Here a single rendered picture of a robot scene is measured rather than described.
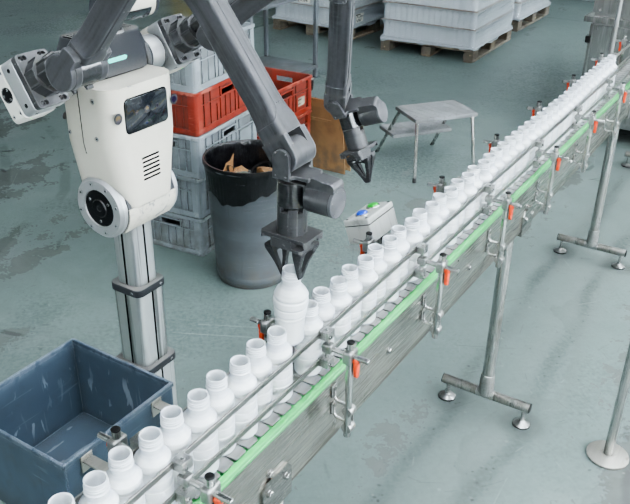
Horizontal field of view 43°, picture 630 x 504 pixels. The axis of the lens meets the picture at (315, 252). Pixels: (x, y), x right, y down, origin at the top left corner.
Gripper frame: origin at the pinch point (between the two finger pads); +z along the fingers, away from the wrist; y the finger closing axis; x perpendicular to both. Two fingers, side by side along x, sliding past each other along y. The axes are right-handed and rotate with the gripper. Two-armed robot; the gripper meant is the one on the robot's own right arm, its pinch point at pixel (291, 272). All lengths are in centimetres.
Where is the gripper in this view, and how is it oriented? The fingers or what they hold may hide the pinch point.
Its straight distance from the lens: 154.3
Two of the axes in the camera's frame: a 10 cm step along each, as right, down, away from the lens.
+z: -0.2, 8.8, 4.7
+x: 5.3, -3.9, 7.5
